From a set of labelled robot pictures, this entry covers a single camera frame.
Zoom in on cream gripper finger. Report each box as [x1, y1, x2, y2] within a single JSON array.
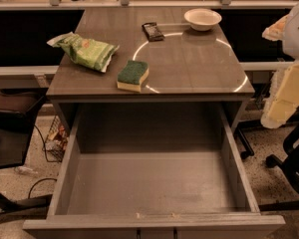
[[262, 15, 287, 41], [260, 61, 299, 128]]

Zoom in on dark rxbar chocolate bar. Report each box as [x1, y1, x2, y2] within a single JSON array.
[[142, 22, 164, 42]]

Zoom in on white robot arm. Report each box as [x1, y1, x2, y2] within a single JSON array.
[[260, 2, 299, 128]]

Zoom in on open grey top drawer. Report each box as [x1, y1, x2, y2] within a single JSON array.
[[24, 103, 285, 239]]

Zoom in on black office chair right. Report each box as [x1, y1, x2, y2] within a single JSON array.
[[234, 100, 299, 215]]

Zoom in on black office chair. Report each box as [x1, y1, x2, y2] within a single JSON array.
[[0, 88, 52, 215], [234, 100, 299, 215]]

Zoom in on white bowl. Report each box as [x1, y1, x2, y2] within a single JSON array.
[[184, 8, 222, 31]]

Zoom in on grey wooden cabinet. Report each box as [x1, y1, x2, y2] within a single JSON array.
[[48, 7, 254, 128]]

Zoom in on green yellow sponge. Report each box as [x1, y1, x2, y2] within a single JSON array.
[[117, 60, 149, 93]]

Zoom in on green chip bag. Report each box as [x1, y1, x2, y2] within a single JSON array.
[[47, 32, 119, 73]]

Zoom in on black office chair left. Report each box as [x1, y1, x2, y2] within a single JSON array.
[[0, 88, 52, 215]]

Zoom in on wire basket with items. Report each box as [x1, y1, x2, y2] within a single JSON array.
[[43, 116, 68, 162]]

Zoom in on black floor cable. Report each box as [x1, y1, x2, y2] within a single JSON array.
[[27, 124, 58, 199]]

